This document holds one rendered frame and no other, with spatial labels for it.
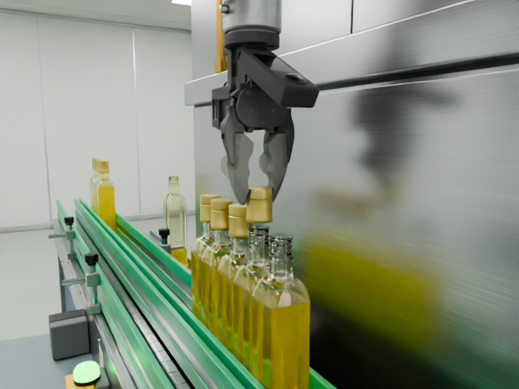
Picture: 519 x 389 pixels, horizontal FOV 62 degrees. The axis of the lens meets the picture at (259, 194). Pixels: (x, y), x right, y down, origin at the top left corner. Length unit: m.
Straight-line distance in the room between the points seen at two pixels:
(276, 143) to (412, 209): 0.19
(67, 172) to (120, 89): 1.34
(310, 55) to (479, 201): 0.35
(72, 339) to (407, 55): 0.92
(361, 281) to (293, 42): 0.41
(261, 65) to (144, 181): 6.07
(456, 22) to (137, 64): 6.17
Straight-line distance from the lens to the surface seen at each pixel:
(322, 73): 0.67
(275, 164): 0.57
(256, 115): 0.55
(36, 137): 6.32
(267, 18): 0.56
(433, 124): 0.51
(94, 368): 0.88
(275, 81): 0.48
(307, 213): 0.69
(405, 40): 0.56
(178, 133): 6.66
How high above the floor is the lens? 1.26
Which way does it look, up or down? 8 degrees down
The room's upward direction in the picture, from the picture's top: straight up
